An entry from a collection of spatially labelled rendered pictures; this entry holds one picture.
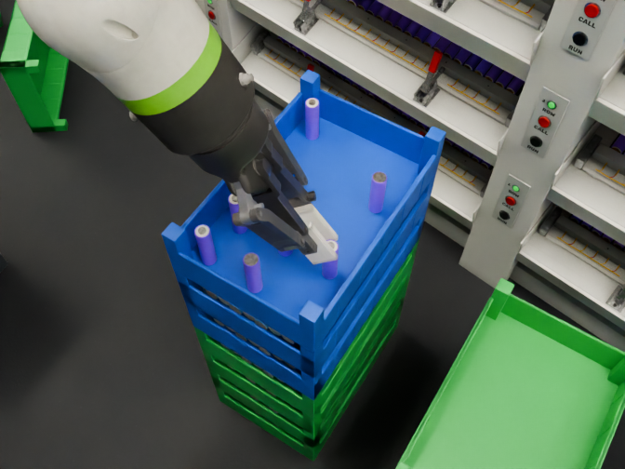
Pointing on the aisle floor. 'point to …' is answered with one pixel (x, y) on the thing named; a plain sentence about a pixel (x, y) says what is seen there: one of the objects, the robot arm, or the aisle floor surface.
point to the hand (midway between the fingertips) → (312, 234)
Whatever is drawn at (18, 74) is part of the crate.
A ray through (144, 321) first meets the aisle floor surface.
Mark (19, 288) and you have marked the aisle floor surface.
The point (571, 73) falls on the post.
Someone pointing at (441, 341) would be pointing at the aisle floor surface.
